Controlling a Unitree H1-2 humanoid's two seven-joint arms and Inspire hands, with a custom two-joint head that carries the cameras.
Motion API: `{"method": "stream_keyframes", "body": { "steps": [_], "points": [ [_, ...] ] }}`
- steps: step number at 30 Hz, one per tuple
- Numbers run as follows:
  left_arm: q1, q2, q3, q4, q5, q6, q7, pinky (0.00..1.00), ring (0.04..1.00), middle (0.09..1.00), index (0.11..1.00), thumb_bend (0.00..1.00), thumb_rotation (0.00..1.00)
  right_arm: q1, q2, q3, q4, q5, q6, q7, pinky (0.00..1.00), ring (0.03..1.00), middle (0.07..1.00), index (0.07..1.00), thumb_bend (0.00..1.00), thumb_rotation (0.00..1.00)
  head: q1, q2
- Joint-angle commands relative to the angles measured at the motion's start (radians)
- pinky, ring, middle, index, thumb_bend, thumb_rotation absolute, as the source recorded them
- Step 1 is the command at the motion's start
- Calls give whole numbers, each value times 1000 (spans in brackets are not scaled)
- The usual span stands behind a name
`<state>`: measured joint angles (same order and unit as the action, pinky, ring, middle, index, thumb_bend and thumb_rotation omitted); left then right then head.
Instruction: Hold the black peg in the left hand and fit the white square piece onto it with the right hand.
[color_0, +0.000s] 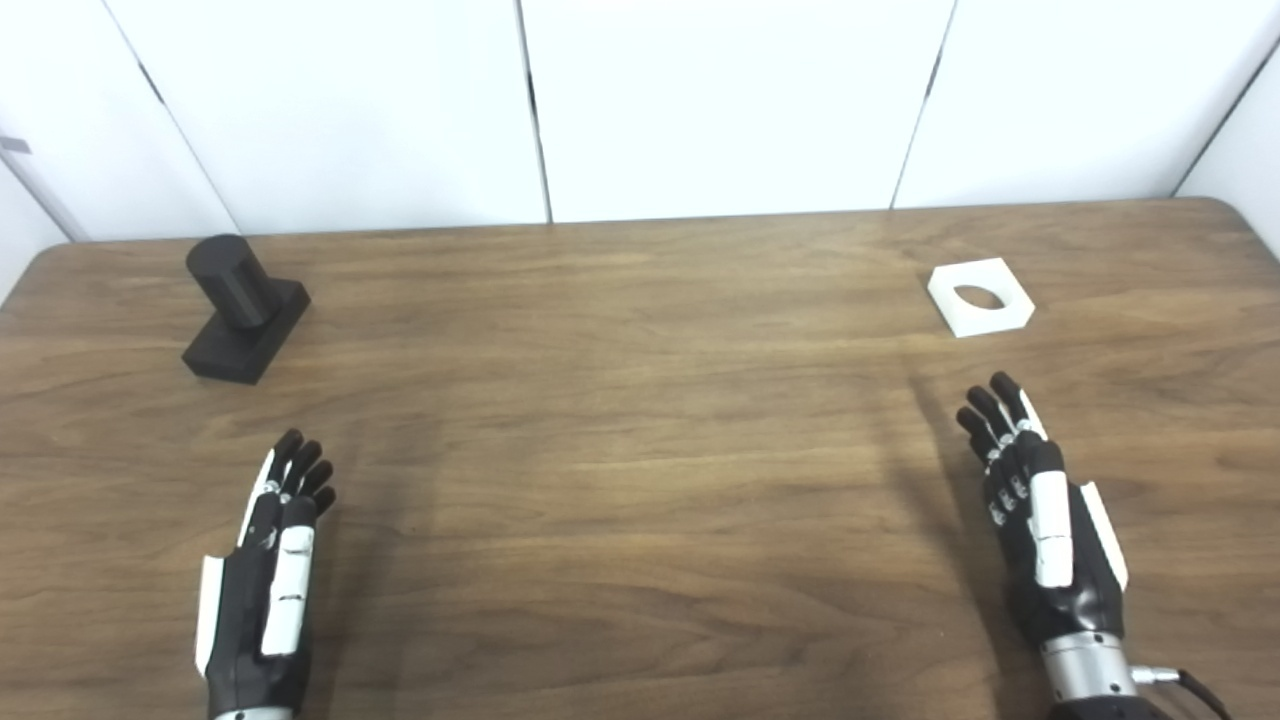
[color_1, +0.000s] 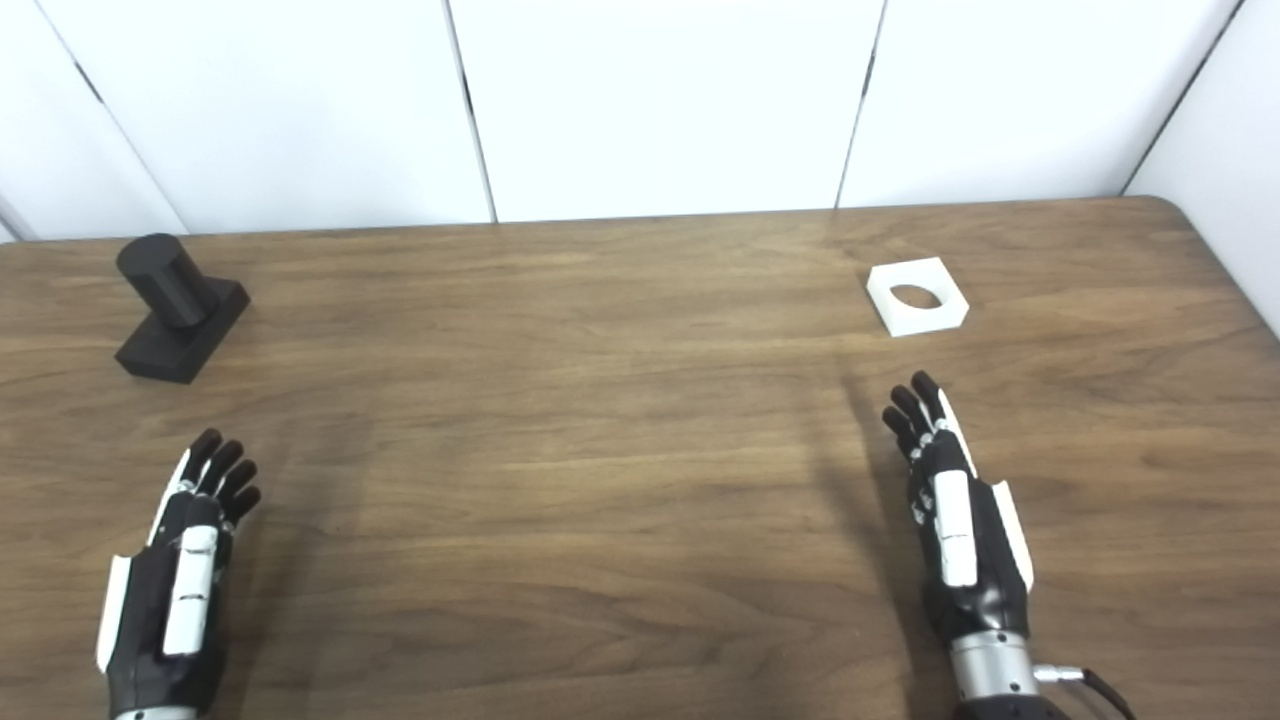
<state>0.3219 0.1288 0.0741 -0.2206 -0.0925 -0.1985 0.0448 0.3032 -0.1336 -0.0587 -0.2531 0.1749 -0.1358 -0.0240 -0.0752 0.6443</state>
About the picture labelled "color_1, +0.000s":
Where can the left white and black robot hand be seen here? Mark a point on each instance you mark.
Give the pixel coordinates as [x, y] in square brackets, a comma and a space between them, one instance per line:
[150, 600]

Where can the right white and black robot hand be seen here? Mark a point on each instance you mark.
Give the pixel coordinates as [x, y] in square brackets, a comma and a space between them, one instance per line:
[985, 590]

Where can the white square piece with hole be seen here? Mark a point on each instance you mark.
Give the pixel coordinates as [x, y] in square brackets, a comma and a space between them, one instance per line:
[940, 312]

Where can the black peg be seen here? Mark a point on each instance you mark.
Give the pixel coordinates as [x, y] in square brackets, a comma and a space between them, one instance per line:
[170, 340]

